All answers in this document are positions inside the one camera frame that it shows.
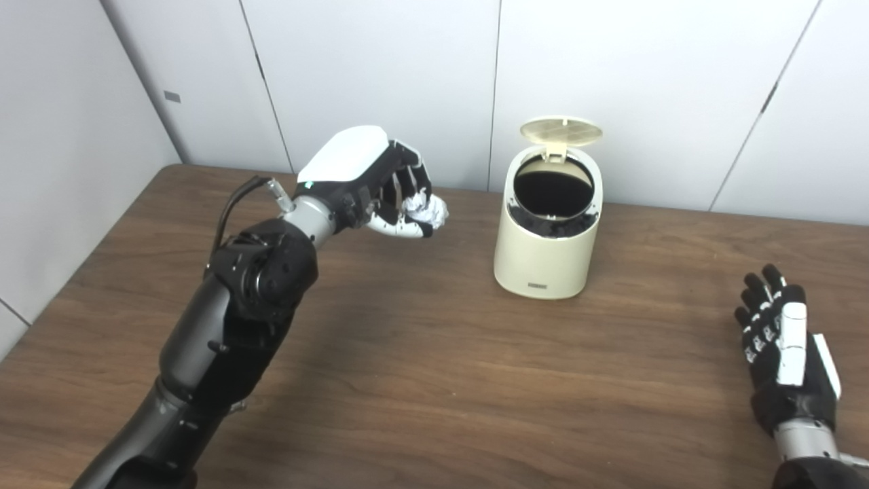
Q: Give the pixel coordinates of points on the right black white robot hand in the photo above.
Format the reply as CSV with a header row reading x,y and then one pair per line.
x,y
791,360

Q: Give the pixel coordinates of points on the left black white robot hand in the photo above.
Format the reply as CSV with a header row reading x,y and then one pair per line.
x,y
346,159

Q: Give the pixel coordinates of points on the white paper ball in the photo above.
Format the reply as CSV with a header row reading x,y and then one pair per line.
x,y
428,209

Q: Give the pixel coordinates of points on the cream round bin lid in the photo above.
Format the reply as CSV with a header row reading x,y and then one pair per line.
x,y
561,130

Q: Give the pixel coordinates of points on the cream-colored bin body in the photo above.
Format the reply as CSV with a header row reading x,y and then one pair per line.
x,y
543,265

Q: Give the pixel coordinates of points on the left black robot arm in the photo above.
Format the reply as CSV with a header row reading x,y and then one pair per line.
x,y
231,326

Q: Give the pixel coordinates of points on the black bin liner bag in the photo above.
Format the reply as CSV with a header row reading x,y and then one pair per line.
x,y
553,227

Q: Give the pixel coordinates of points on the small grey wall sticker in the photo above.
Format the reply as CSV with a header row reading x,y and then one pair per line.
x,y
172,96

